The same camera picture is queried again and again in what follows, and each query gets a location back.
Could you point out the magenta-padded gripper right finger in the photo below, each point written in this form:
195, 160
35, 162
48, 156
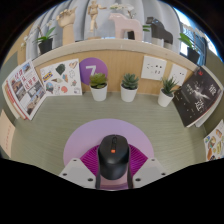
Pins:
150, 171

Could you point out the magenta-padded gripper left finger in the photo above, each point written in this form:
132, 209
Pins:
75, 171

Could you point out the black computer mouse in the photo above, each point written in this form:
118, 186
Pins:
113, 158

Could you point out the purple mouse pad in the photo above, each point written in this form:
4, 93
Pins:
83, 133

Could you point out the colourful sticker card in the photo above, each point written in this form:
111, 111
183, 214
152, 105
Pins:
215, 143

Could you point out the small potted succulent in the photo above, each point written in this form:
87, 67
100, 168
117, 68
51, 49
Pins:
128, 94
99, 93
164, 99

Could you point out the beige card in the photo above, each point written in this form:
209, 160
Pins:
6, 133

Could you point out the black book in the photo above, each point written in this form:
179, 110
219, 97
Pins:
196, 96

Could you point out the red-edged picture magazine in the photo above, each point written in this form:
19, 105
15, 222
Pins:
26, 90

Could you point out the round purple number sign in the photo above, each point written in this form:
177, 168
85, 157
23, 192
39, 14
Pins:
91, 68

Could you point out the white orchid in black pot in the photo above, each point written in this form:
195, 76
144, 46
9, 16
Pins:
193, 55
121, 6
45, 46

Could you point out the green partition panel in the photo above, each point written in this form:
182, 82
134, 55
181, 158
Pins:
217, 66
6, 66

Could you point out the dark wooden horse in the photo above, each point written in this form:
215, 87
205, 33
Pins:
160, 31

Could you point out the pink wooden horse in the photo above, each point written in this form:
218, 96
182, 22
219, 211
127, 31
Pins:
125, 23

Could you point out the wooden mannequin figure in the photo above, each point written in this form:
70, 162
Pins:
94, 16

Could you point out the grey curtain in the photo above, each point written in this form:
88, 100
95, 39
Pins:
81, 13

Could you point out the white wall socket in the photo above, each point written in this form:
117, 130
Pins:
178, 75
153, 68

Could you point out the window with dark frame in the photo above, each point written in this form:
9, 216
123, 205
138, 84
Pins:
181, 23

